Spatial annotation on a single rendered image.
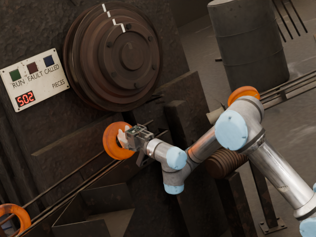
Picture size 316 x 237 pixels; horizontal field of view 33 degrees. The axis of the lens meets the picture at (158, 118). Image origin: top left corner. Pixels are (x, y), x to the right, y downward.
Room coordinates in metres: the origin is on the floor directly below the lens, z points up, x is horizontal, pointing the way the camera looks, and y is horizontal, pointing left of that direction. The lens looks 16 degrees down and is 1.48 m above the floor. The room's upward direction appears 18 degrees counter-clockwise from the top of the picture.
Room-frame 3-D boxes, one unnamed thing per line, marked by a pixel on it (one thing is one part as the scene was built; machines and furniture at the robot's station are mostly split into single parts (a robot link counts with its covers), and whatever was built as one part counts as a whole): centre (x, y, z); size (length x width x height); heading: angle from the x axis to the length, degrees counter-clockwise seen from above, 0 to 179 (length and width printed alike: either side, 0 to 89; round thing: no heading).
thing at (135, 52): (2.26, 0.03, 1.11); 0.28 x 0.06 x 0.28; 125
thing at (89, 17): (2.34, 0.09, 1.11); 0.47 x 0.06 x 0.47; 125
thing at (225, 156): (2.42, -0.26, 0.27); 0.22 x 0.13 x 0.53; 125
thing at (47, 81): (2.23, 0.43, 1.15); 0.26 x 0.02 x 0.18; 125
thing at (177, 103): (2.48, -0.10, 0.68); 0.11 x 0.08 x 0.24; 35
